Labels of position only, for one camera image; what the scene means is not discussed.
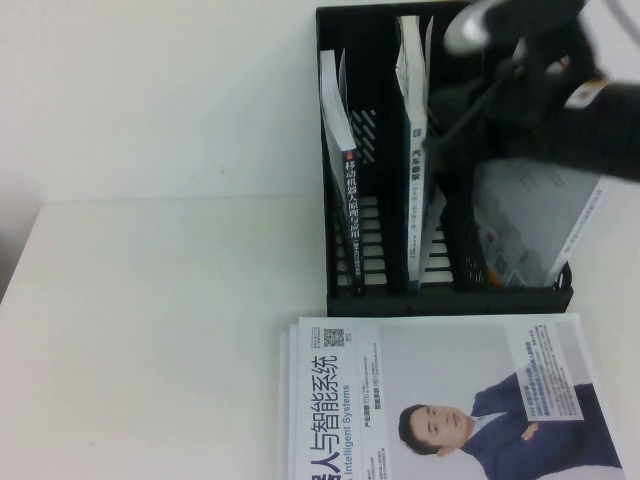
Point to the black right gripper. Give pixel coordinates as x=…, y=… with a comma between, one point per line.
x=610, y=135

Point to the white orange-bordered ROS2 book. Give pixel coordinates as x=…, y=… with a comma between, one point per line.
x=550, y=225

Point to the blue spine white book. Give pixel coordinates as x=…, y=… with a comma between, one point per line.
x=415, y=175

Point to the black plastic book stand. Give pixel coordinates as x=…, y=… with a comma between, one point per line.
x=400, y=300

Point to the black spine book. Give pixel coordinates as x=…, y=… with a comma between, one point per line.
x=352, y=210

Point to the white book with man portrait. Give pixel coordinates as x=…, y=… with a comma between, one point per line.
x=450, y=375

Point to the white-edged book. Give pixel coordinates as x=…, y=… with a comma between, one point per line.
x=292, y=425
x=283, y=430

